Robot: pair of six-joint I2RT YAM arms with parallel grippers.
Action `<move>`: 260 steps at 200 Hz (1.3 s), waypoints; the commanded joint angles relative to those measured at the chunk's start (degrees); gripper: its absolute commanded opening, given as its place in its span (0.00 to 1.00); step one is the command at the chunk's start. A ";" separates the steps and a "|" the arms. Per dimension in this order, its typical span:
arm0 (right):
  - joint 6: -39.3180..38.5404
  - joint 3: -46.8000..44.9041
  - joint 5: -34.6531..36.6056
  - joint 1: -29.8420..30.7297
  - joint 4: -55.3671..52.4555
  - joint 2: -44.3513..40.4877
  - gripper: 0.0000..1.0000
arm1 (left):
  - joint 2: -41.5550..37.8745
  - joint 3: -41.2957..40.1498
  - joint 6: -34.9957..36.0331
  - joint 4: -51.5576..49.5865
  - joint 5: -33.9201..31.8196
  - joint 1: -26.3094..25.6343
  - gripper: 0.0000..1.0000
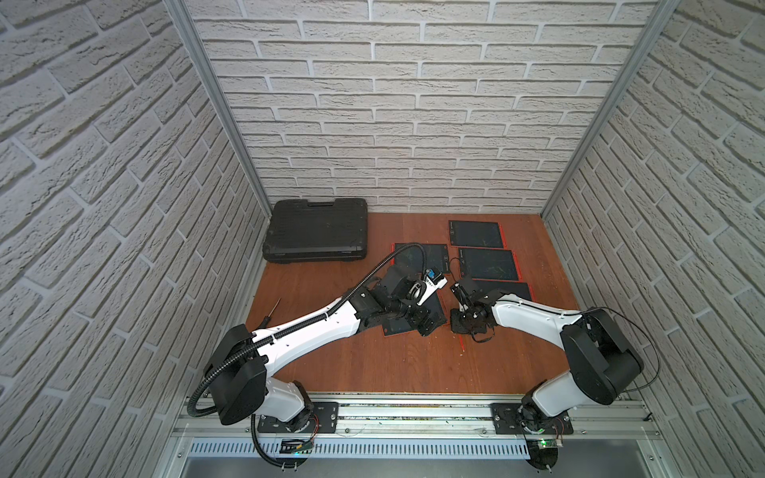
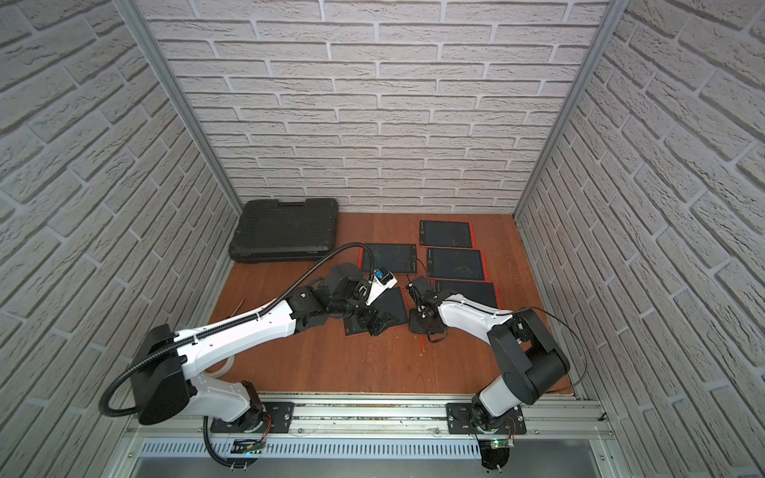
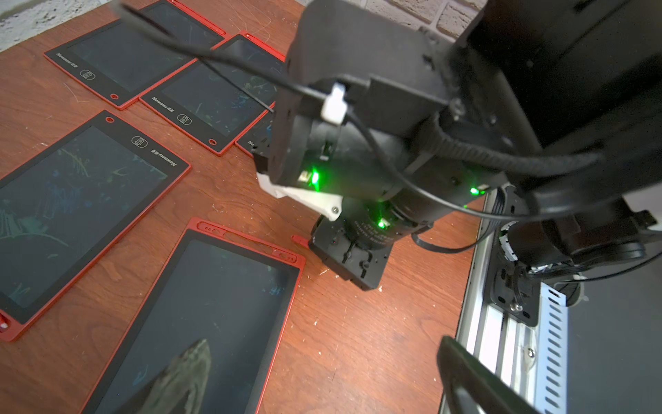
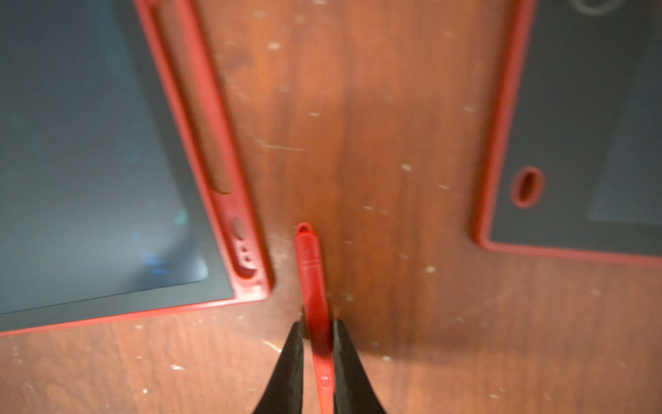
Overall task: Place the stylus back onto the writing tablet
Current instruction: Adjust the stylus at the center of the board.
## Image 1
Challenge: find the red tablet with green scribbles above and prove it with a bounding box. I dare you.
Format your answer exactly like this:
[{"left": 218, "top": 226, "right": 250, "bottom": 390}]
[{"left": 458, "top": 248, "right": 522, "bottom": 281}]

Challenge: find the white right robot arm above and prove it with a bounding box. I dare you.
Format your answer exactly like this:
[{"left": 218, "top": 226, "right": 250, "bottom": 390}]
[{"left": 451, "top": 278, "right": 645, "bottom": 421}]

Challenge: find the black plastic tool case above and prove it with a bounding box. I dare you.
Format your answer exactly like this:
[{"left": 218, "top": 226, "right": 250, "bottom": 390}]
[{"left": 262, "top": 198, "right": 369, "bottom": 264}]

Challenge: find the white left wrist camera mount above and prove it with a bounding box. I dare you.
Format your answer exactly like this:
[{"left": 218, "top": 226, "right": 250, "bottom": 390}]
[{"left": 416, "top": 269, "right": 447, "bottom": 306}]

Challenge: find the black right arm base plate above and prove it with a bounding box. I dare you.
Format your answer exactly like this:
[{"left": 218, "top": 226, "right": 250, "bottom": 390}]
[{"left": 489, "top": 402, "right": 574, "bottom": 436}]

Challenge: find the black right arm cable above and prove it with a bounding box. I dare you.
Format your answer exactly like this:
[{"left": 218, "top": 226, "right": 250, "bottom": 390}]
[{"left": 596, "top": 306, "right": 663, "bottom": 394}]

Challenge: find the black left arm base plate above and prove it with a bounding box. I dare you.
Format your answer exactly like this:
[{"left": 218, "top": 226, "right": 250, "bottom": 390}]
[{"left": 257, "top": 402, "right": 340, "bottom": 434}]

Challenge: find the yellow handled screwdriver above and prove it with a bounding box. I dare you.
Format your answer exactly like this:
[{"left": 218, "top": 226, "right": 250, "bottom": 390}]
[{"left": 257, "top": 299, "right": 281, "bottom": 330}]

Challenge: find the aluminium front rail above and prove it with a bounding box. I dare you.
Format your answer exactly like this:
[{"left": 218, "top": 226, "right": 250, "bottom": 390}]
[{"left": 172, "top": 390, "right": 659, "bottom": 443}]

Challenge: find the white perforated cable duct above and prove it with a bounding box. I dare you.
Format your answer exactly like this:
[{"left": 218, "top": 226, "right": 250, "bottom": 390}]
[{"left": 187, "top": 438, "right": 530, "bottom": 460}]

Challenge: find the right aluminium corner post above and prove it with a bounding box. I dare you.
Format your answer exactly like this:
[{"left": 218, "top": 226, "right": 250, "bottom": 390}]
[{"left": 540, "top": 0, "right": 681, "bottom": 221}]

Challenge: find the aluminium corner post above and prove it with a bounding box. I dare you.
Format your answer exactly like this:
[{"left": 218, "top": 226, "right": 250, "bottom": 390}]
[
  {"left": 165, "top": 0, "right": 272, "bottom": 217},
  {"left": 540, "top": 0, "right": 681, "bottom": 221}
]

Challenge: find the left aluminium corner post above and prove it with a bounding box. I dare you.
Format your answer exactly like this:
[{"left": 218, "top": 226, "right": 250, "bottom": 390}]
[{"left": 165, "top": 0, "right": 272, "bottom": 217}]

